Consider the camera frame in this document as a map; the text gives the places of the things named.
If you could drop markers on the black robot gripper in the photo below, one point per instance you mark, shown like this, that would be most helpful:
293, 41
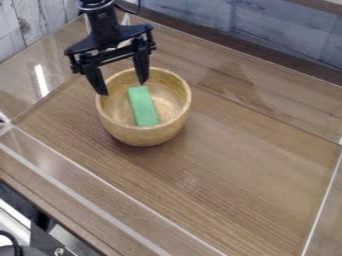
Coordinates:
96, 49

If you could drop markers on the round wooden bowl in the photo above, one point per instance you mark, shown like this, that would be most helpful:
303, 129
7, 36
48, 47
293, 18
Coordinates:
171, 96

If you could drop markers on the green rectangular block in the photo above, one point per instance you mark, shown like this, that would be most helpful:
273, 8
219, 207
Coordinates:
143, 108

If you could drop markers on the clear acrylic corner bracket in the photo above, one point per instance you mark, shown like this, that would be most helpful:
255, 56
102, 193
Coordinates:
126, 22

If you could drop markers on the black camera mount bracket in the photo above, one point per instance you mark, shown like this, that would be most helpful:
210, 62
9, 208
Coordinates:
46, 243

